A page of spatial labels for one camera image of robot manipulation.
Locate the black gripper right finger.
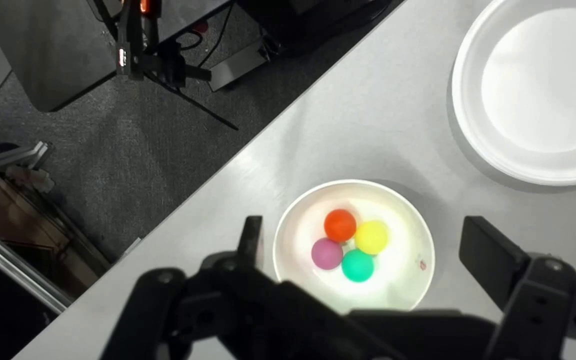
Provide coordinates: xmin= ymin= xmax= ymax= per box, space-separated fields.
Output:
xmin=458 ymin=217 xmax=576 ymax=360

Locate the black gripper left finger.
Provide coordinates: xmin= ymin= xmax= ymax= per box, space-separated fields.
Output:
xmin=99 ymin=214 xmax=343 ymax=360

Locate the purple ball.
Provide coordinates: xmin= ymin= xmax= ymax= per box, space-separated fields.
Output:
xmin=309 ymin=238 xmax=343 ymax=270

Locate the green ball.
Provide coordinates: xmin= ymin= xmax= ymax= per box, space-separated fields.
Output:
xmin=342 ymin=251 xmax=373 ymax=282

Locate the orange ball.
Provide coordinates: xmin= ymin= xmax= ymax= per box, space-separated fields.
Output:
xmin=324 ymin=210 xmax=355 ymax=242

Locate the yellow ball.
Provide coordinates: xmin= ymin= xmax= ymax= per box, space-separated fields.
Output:
xmin=354 ymin=220 xmax=390 ymax=256

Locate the white ceramic bowl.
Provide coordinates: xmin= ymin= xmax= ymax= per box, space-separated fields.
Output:
xmin=271 ymin=180 xmax=436 ymax=312

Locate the white plastic plate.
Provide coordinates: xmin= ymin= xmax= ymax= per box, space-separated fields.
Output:
xmin=450 ymin=0 xmax=576 ymax=186

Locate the black camera tripod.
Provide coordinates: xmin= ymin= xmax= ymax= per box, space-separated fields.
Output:
xmin=87 ymin=0 xmax=235 ymax=130

